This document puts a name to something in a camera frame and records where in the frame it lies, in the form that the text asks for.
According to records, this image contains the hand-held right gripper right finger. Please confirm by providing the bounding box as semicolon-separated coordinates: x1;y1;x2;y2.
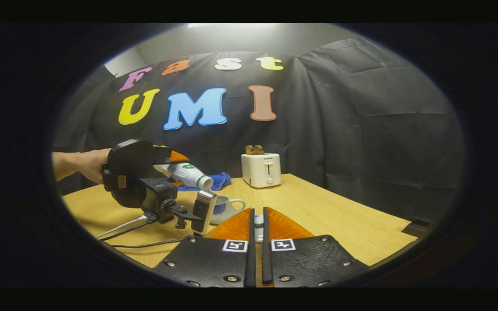
262;207;368;288

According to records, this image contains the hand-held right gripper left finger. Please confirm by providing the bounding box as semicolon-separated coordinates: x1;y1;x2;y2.
153;207;256;288

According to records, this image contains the white water bottle green label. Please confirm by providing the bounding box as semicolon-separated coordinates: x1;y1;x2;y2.
154;162;214;191

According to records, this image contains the white blue teacup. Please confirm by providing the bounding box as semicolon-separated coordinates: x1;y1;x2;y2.
209;195;246;225

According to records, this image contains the blue towel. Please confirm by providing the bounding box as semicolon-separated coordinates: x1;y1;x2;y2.
178;172;231;191

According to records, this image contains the white toaster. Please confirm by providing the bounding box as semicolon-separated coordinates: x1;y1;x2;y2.
241;153;282;188

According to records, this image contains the dark flat object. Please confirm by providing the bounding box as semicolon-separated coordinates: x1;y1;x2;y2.
402;218;432;237

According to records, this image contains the black backdrop cloth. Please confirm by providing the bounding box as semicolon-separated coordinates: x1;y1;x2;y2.
52;37;466;225

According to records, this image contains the white cable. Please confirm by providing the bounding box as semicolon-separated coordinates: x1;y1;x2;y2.
96;215;151;239

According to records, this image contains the black cable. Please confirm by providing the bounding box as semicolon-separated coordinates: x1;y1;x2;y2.
100;219;185;249

